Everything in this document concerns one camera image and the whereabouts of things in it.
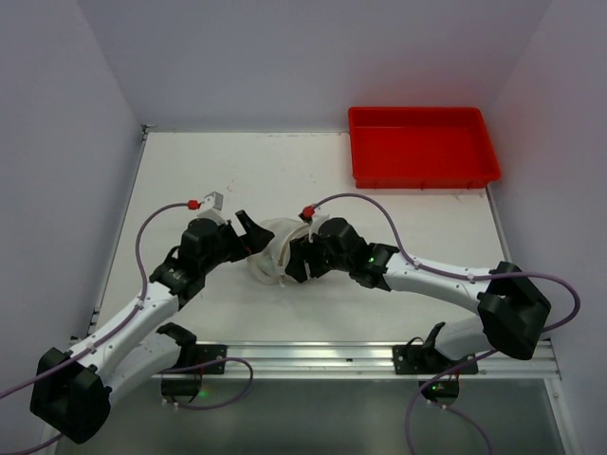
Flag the aluminium mounting rail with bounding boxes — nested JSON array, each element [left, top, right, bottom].
[[65, 338, 563, 383]]

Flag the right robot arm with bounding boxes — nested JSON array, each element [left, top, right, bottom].
[[285, 218, 551, 373]]

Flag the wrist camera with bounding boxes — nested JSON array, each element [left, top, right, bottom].
[[196, 191, 226, 225], [300, 205, 330, 243]]

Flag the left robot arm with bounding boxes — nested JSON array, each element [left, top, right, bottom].
[[29, 209, 274, 444]]

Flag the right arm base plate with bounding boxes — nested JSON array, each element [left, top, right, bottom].
[[391, 337, 480, 407]]

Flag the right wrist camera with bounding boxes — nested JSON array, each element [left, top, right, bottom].
[[300, 205, 330, 243]]

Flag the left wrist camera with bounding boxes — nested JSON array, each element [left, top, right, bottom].
[[196, 191, 226, 225]]

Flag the white mesh laundry bag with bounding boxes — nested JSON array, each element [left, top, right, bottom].
[[247, 218, 309, 286]]

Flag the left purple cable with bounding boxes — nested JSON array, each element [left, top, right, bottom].
[[0, 198, 255, 454]]

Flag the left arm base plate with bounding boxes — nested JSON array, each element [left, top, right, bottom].
[[160, 344, 228, 403]]

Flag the red plastic tray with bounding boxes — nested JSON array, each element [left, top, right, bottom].
[[348, 107, 501, 190]]

